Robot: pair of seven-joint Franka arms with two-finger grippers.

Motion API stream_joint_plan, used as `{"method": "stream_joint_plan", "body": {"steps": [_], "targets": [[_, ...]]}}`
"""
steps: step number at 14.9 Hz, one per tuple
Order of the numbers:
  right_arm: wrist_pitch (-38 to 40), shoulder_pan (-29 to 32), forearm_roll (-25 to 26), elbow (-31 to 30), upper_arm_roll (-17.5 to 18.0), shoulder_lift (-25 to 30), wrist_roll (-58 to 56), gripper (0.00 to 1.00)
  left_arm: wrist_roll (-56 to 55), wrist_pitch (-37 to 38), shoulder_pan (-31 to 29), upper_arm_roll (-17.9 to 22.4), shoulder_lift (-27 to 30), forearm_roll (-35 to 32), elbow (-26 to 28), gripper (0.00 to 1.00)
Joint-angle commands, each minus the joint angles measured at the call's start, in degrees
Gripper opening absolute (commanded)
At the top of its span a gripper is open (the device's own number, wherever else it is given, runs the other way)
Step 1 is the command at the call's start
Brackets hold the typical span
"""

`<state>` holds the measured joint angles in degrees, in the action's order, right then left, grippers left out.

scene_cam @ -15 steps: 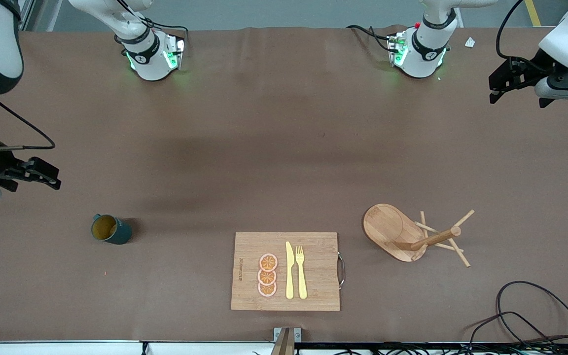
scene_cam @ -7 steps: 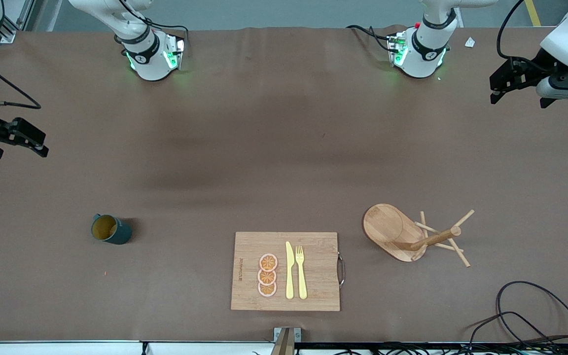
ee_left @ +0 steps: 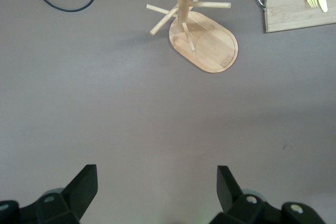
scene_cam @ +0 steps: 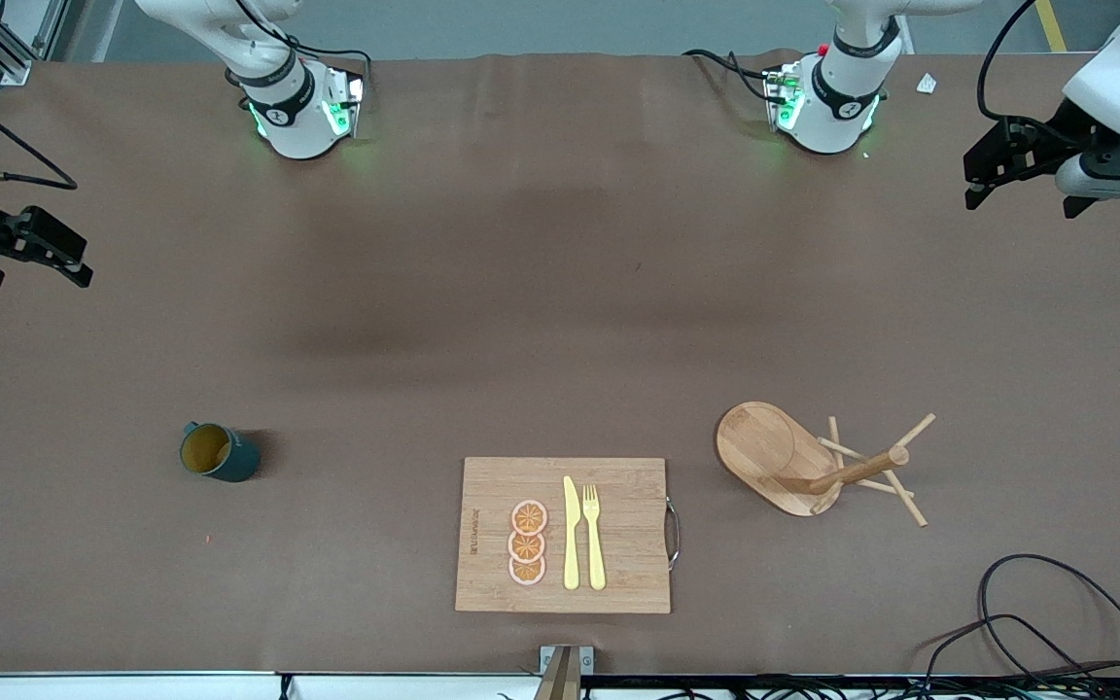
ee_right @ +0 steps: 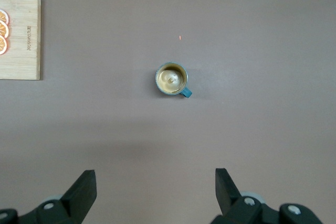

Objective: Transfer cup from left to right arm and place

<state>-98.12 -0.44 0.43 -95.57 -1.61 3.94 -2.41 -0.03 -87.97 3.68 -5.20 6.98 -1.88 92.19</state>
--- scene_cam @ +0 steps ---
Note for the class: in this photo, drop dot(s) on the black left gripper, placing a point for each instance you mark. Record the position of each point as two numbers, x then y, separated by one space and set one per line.
1056 133

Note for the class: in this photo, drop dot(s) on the white paper scrap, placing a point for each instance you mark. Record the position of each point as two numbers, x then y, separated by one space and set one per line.
927 84

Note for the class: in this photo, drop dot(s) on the toy orange slice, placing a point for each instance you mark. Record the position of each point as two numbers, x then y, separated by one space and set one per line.
529 516

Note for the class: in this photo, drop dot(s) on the teal ribbed cup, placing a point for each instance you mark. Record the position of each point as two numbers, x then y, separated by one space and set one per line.
229 457

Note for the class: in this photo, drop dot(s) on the yellow plastic fork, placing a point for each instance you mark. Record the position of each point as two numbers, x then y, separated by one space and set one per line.
595 544

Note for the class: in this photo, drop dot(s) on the bamboo cutting board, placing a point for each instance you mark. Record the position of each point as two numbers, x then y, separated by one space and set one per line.
623 544

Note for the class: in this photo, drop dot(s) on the metal table bracket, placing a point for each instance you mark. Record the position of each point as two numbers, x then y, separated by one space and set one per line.
587 659

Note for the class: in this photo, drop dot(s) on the wooden cup rack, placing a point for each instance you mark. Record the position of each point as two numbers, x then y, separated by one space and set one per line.
764 452

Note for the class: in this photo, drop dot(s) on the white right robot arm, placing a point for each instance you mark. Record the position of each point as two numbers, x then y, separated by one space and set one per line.
302 126

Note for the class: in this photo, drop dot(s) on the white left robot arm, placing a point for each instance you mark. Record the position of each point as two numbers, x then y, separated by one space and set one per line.
827 117

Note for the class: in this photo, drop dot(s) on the yellow plastic knife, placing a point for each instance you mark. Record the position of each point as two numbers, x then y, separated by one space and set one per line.
572 535

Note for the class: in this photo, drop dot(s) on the aluminium frame profile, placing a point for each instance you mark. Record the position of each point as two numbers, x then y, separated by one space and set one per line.
20 58

